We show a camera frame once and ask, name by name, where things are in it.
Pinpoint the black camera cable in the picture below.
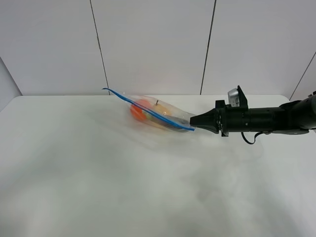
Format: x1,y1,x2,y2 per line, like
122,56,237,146
240,130,271,145

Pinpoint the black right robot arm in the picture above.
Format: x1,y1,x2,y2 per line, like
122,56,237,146
190,88,316,137

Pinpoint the purple eggplant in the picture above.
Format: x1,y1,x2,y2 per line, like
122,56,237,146
157,118,192,133

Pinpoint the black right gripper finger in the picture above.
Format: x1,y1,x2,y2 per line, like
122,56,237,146
190,110,215,123
190,121,215,132

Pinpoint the clear zip bag blue seal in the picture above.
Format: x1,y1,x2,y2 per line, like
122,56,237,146
103,87,195,131

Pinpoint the orange fruit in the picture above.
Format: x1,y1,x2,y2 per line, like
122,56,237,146
130,99,151,121

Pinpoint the yellow pear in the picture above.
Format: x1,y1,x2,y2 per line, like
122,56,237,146
142,103,172,119

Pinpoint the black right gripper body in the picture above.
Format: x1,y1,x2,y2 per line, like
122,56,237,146
215,100,248,137

